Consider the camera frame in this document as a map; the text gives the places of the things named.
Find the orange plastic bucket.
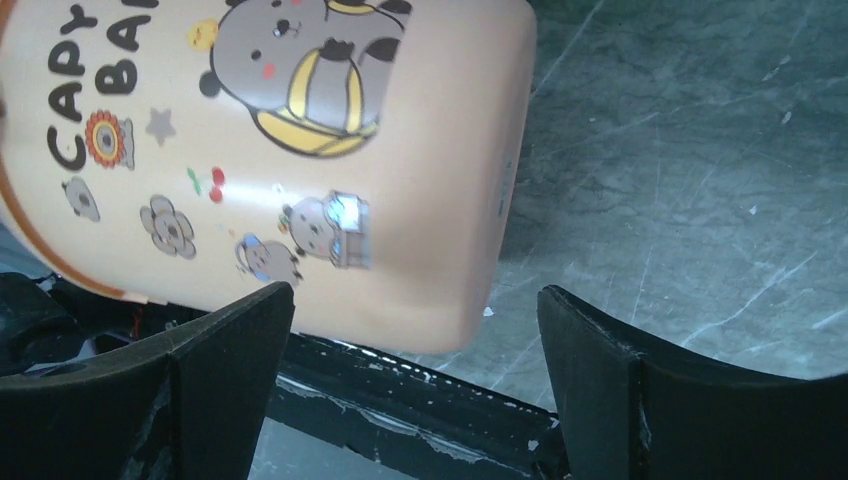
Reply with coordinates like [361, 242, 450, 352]
[1, 1, 537, 353]

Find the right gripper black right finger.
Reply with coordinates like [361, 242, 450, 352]
[537, 285, 847, 479]

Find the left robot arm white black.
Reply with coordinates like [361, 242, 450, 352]
[1, 272, 206, 377]

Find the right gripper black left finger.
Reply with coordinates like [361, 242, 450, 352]
[1, 283, 295, 479]

